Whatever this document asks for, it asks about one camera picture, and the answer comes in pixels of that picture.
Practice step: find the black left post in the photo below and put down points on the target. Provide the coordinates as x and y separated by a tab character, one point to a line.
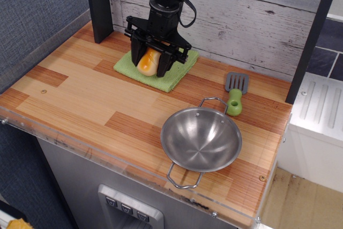
101	19

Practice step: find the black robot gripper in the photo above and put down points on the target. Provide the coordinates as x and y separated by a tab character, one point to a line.
160	33

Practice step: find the white ribbed cabinet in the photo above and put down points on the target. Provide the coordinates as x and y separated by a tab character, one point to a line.
312	144

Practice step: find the steel bowl with handles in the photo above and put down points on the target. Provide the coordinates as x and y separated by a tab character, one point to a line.
201	139

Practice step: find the yellow object at corner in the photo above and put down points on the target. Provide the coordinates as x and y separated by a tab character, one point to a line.
18	224

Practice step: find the clear acrylic table edge guard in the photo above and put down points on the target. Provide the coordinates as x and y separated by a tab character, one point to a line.
80	168

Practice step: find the grey dispenser panel with buttons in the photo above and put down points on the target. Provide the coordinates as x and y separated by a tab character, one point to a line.
123	211

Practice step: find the toy bread loaf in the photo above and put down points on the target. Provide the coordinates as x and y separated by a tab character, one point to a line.
148	64

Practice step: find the black post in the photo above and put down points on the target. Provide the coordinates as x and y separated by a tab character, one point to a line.
101	19
317	25

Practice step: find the black right post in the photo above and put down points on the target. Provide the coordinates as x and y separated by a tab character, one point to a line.
317	25

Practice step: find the grey spatula with green handle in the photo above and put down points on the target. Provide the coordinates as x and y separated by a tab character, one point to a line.
236	85

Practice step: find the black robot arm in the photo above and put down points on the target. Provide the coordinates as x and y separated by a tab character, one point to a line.
173	4

